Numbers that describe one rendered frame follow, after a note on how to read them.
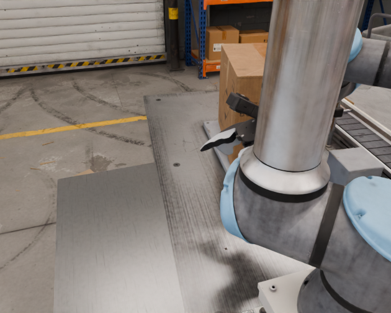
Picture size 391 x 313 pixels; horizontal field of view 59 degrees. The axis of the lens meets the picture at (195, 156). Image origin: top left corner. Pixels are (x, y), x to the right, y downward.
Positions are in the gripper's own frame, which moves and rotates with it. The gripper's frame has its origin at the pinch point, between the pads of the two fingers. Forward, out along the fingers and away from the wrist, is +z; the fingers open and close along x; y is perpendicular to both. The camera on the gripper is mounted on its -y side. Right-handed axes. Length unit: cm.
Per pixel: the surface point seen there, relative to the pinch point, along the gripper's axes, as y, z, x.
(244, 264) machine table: 17.6, 6.3, -11.2
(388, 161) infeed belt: 39, -40, 5
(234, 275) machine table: 16.1, 9.0, -13.2
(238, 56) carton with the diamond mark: -1.0, -23.9, 31.7
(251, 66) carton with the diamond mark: -0.6, -23.5, 23.1
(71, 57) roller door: 28, 65, 389
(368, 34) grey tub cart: 103, -146, 157
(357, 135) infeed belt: 39, -42, 20
